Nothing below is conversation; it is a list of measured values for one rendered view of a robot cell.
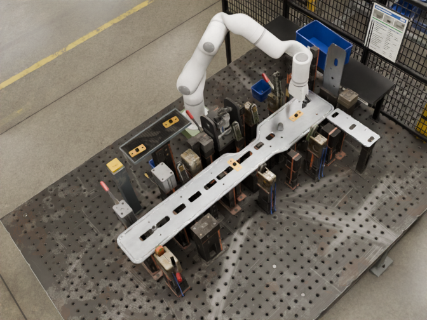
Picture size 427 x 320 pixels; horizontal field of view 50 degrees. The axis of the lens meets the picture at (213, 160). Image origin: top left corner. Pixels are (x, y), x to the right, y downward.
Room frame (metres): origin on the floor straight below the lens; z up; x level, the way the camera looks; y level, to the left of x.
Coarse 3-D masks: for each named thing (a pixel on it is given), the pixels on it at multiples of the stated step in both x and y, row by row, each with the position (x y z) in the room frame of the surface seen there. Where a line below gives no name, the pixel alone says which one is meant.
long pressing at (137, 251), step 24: (312, 96) 1.71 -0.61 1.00; (264, 120) 1.59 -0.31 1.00; (288, 120) 1.57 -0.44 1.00; (312, 120) 1.54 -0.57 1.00; (264, 144) 1.43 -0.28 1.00; (288, 144) 1.41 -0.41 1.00; (216, 168) 1.32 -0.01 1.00; (192, 192) 1.20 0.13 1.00; (216, 192) 1.18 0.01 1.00; (144, 216) 1.11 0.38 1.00; (168, 216) 1.09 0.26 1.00; (192, 216) 1.07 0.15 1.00; (120, 240) 1.00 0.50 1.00; (144, 240) 0.98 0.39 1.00; (168, 240) 0.96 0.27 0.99
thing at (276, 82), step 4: (276, 72) 1.73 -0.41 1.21; (276, 76) 1.71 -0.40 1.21; (280, 76) 1.69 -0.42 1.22; (276, 80) 1.72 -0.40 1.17; (280, 80) 1.69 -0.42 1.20; (276, 84) 1.70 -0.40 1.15; (280, 84) 1.71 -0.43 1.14; (276, 88) 1.69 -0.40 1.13; (280, 88) 1.71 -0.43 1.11; (276, 92) 1.69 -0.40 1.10; (280, 92) 1.71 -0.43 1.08; (280, 96) 1.70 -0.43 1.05
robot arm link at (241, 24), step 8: (216, 16) 1.85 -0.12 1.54; (224, 16) 1.79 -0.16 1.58; (232, 16) 1.74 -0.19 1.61; (240, 16) 1.72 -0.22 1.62; (248, 16) 1.73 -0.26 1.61; (224, 24) 1.79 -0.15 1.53; (232, 24) 1.71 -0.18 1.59; (240, 24) 1.69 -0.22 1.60; (248, 24) 1.68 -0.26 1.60; (256, 24) 1.69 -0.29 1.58; (240, 32) 1.68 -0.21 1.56; (248, 32) 1.66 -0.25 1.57; (256, 32) 1.66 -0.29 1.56; (248, 40) 1.67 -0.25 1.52; (256, 40) 1.64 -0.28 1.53
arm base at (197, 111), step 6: (186, 108) 1.83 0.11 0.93; (192, 108) 1.81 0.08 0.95; (198, 108) 1.81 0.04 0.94; (204, 108) 1.85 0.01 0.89; (186, 114) 1.84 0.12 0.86; (192, 114) 1.81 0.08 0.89; (198, 114) 1.81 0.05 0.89; (204, 114) 1.84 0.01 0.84; (192, 120) 1.81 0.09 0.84; (198, 120) 1.81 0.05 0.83; (192, 126) 1.80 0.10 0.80
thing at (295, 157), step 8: (288, 152) 1.36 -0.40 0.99; (296, 152) 1.35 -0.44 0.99; (288, 160) 1.34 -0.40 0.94; (296, 160) 1.30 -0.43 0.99; (288, 168) 1.34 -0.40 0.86; (296, 168) 1.30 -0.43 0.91; (288, 176) 1.34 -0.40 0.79; (296, 176) 1.32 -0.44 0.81; (288, 184) 1.33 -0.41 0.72; (296, 184) 1.30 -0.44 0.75
